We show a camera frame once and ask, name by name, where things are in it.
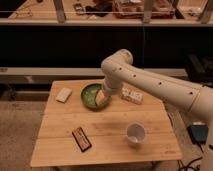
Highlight white patterned box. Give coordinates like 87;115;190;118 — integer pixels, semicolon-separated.
120;88;143;105

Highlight black cable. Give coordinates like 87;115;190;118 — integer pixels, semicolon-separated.
177;155;204;171

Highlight blue foot pedal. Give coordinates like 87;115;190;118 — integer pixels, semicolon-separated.
187;124;208;144

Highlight yellow sponge block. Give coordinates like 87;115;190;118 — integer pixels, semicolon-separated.
95;90;105;105

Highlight white rectangular sponge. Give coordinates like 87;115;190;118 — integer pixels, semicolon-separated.
56;88;72;103

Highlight white paper cup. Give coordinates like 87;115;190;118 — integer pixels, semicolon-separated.
126;122;145;147

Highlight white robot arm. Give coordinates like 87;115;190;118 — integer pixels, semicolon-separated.
101;49;213;171

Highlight green round plate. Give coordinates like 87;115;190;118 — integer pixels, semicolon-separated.
81;83;111;110

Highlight wooden table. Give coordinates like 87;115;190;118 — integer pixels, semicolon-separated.
31;80;182;167

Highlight red chocolate bar packet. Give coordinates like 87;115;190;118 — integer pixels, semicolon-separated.
72;127;92;152

